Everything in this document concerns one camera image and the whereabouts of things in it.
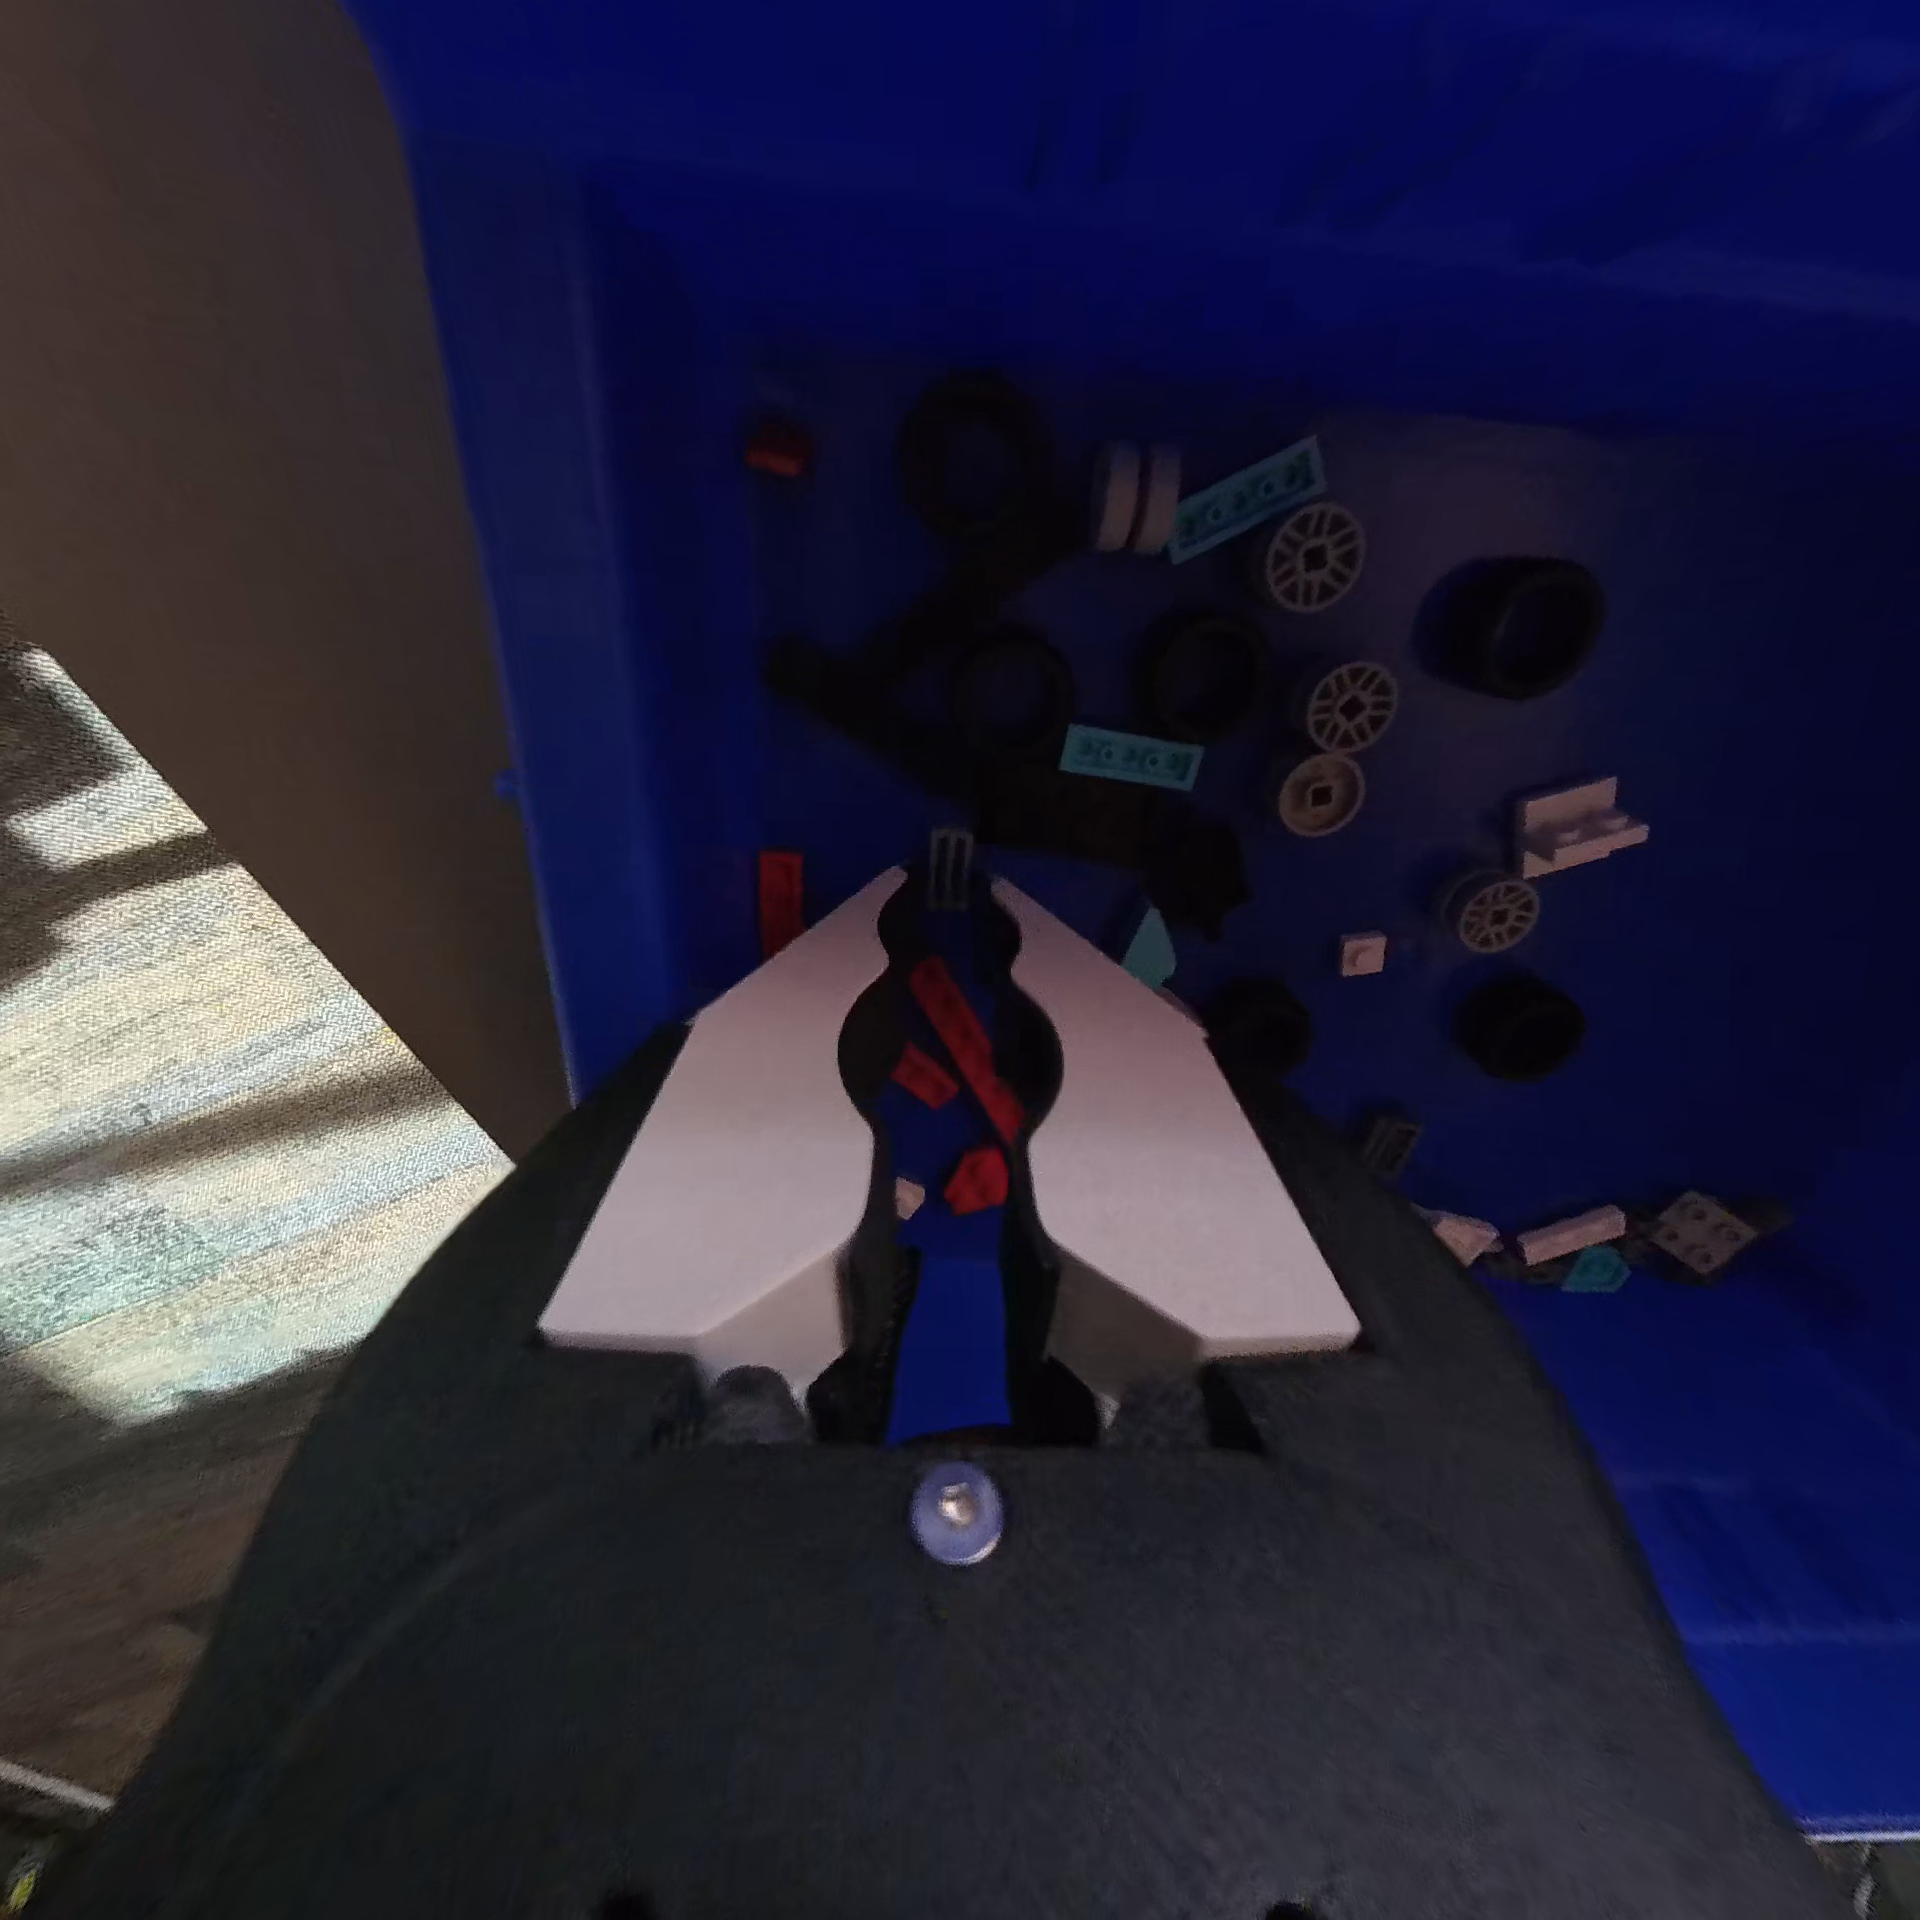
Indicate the black tan-studded brick plate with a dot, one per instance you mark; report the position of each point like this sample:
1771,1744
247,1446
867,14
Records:
1711,1231

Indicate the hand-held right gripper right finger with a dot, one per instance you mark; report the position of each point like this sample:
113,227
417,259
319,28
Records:
1184,1184

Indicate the white bracket brick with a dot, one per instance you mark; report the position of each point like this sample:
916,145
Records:
1576,827

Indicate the grey grille brick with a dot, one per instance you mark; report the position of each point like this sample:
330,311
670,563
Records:
953,870

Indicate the long red brick plate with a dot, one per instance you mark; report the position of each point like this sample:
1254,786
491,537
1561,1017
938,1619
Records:
967,1050
780,900

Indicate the grey brick plate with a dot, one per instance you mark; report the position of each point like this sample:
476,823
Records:
1568,1235

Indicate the small red brick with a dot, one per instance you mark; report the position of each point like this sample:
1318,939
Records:
777,447
974,1180
921,1078

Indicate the grey toy wheel hub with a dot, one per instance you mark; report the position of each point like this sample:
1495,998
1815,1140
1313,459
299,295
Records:
1348,704
1319,792
1313,558
1494,912

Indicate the large black brick piece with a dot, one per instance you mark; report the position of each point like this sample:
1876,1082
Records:
862,682
1155,863

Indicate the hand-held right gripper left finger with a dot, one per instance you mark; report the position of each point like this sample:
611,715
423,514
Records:
721,1184

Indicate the small white square brick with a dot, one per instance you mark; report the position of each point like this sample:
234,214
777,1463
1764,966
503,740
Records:
1363,954

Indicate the white toy wheel hub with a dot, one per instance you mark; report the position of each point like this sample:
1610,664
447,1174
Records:
1136,495

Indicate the small teal brick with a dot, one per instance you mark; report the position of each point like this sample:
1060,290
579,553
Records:
1147,948
1599,1272

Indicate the blue plastic bin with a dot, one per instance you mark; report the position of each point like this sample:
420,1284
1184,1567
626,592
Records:
1651,300

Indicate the small grey brick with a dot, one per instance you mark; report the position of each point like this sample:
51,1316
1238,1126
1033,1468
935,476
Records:
1464,1232

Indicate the loose black toy tyres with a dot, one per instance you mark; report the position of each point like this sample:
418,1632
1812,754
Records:
1516,622

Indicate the teal brick plate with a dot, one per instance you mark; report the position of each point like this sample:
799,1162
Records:
1244,504
1131,758

